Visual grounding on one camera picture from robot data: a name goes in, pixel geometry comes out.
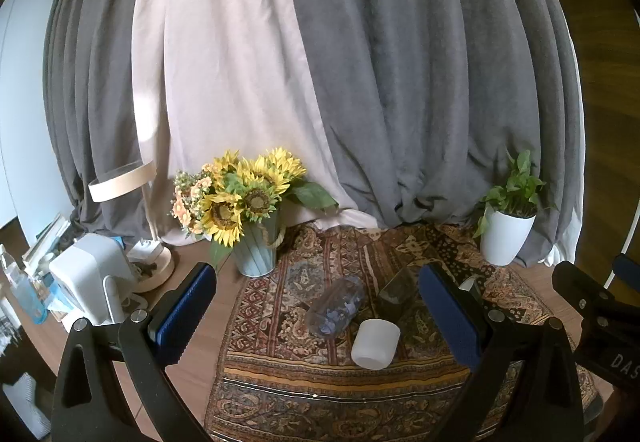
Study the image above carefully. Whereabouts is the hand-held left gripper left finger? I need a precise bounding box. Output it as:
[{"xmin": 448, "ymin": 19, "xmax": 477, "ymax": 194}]
[{"xmin": 50, "ymin": 263, "xmax": 218, "ymax": 442}]

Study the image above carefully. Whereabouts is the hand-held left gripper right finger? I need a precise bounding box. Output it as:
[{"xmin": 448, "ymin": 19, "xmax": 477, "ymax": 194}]
[{"xmin": 418, "ymin": 261, "xmax": 584, "ymax": 442}]

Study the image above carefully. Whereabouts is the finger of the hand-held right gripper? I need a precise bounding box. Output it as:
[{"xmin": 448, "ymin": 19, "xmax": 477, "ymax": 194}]
[
  {"xmin": 613, "ymin": 253, "xmax": 640, "ymax": 286},
  {"xmin": 552, "ymin": 261, "xmax": 620, "ymax": 324}
]

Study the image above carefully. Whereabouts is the white cup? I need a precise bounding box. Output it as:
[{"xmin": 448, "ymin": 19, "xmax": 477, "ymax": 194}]
[{"xmin": 351, "ymin": 319, "xmax": 402, "ymax": 370}]

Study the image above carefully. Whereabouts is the small white object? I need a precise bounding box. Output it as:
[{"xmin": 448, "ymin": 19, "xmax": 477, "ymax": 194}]
[{"xmin": 458, "ymin": 274, "xmax": 484, "ymax": 297}]

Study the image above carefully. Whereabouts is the dark tinted glass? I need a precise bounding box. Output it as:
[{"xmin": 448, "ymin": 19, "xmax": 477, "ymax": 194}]
[{"xmin": 378, "ymin": 267, "xmax": 418, "ymax": 320}]

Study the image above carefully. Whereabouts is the white power adapter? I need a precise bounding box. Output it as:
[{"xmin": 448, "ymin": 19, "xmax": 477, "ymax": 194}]
[{"xmin": 127, "ymin": 239, "xmax": 166, "ymax": 269}]

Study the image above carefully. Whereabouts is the white plant pot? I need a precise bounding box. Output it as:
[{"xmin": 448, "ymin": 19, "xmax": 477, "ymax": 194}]
[{"xmin": 479, "ymin": 206, "xmax": 537, "ymax": 267}]

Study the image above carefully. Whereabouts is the ribbed blue-green vase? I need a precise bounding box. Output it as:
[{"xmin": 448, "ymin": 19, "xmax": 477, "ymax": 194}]
[{"xmin": 231, "ymin": 209, "xmax": 287, "ymax": 278}]

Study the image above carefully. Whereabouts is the white appliance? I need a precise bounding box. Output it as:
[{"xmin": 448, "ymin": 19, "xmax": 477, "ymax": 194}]
[{"xmin": 48, "ymin": 233, "xmax": 139, "ymax": 326}]

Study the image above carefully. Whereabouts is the white sheer curtain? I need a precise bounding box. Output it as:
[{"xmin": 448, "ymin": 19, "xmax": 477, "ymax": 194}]
[{"xmin": 544, "ymin": 17, "xmax": 587, "ymax": 269}]

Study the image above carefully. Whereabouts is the green leafy plant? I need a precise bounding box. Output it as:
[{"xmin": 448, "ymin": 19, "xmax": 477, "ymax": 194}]
[{"xmin": 472, "ymin": 149, "xmax": 559, "ymax": 239}]

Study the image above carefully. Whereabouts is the sunflower bouquet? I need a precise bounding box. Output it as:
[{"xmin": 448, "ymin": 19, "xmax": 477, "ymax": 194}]
[{"xmin": 171, "ymin": 147, "xmax": 340, "ymax": 268}]

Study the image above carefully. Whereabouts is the patterned brown table cloth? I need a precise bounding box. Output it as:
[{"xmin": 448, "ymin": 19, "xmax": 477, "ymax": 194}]
[{"xmin": 204, "ymin": 221, "xmax": 607, "ymax": 442}]

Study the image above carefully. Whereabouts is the white desk lamp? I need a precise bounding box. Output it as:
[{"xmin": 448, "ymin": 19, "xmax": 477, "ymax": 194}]
[{"xmin": 88, "ymin": 160, "xmax": 176, "ymax": 294}]

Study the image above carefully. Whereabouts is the stack of books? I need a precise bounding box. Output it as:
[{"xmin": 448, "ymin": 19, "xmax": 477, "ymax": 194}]
[{"xmin": 22, "ymin": 213, "xmax": 77, "ymax": 274}]

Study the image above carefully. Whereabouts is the clear plastic bottle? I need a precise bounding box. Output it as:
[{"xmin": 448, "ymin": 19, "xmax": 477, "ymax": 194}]
[{"xmin": 0, "ymin": 245, "xmax": 49, "ymax": 326}]

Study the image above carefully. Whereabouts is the grey curtain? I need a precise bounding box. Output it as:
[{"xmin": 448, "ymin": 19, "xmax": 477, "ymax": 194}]
[
  {"xmin": 279, "ymin": 0, "xmax": 581, "ymax": 268},
  {"xmin": 42, "ymin": 0, "xmax": 168, "ymax": 239}
]

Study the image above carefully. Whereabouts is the beige curtain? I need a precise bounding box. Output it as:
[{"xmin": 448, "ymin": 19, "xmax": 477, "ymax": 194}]
[{"xmin": 131, "ymin": 0, "xmax": 382, "ymax": 249}]

